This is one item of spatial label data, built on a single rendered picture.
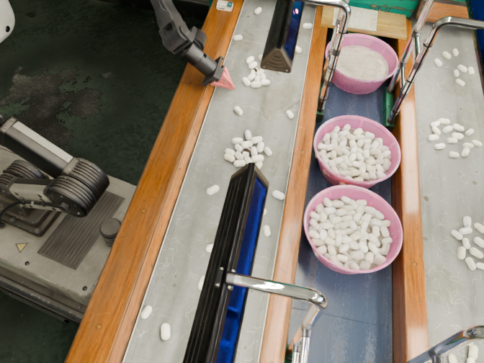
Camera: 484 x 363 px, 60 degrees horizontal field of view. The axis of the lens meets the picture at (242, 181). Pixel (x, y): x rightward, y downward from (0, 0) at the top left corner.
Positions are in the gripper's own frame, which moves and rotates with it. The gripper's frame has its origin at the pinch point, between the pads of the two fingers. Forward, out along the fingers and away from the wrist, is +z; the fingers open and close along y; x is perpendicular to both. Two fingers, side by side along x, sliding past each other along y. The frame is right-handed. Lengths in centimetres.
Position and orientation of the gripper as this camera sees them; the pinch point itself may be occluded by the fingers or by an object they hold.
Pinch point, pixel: (231, 87)
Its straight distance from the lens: 146.5
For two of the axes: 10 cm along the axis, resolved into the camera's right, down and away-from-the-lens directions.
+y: 1.9, -8.0, 5.7
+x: -6.7, 3.1, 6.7
